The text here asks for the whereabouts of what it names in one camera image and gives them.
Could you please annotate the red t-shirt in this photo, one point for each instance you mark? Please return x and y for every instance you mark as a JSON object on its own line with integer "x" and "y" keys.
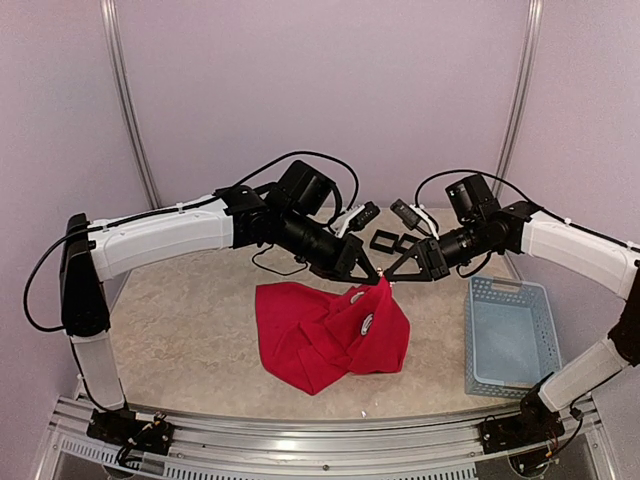
{"x": 310, "y": 339}

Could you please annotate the aluminium front rail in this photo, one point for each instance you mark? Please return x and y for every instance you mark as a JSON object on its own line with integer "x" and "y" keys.
{"x": 461, "y": 445}

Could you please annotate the black square frame left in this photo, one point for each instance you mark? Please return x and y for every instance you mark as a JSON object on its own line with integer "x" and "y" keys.
{"x": 384, "y": 241}

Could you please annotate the black square frame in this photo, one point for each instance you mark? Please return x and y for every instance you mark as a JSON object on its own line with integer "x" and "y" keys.
{"x": 405, "y": 242}
{"x": 384, "y": 241}

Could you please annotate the left aluminium corner post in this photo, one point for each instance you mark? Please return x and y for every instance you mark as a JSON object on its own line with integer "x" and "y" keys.
{"x": 116, "y": 53}

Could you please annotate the black square frame middle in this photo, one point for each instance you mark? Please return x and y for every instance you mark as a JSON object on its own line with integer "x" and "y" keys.
{"x": 405, "y": 242}

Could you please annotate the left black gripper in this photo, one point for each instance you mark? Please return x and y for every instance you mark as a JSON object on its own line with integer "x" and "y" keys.
{"x": 345, "y": 263}

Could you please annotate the right aluminium corner post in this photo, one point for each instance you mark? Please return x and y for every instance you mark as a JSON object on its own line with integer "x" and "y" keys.
{"x": 522, "y": 85}

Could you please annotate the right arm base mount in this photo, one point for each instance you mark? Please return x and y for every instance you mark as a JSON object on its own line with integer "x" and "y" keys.
{"x": 512, "y": 432}

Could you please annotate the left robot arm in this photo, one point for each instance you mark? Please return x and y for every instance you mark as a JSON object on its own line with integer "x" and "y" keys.
{"x": 230, "y": 218}

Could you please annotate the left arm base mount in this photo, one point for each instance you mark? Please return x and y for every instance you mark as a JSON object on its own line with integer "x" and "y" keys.
{"x": 131, "y": 431}

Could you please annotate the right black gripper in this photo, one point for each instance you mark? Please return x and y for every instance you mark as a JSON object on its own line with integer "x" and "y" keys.
{"x": 428, "y": 271}

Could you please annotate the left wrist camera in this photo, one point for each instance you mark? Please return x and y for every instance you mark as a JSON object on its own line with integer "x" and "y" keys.
{"x": 302, "y": 189}

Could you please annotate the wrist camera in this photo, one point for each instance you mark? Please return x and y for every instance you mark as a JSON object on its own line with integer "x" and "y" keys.
{"x": 472, "y": 200}
{"x": 302, "y": 189}

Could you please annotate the blue plastic basket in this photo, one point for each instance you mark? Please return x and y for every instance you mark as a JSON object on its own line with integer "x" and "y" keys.
{"x": 510, "y": 335}

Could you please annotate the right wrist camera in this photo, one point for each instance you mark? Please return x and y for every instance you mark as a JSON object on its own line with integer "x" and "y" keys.
{"x": 472, "y": 200}

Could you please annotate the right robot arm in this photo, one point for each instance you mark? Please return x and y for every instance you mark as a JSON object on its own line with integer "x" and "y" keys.
{"x": 526, "y": 229}

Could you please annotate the aluminium corner post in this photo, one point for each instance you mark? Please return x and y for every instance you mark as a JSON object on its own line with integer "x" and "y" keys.
{"x": 116, "y": 53}
{"x": 522, "y": 85}

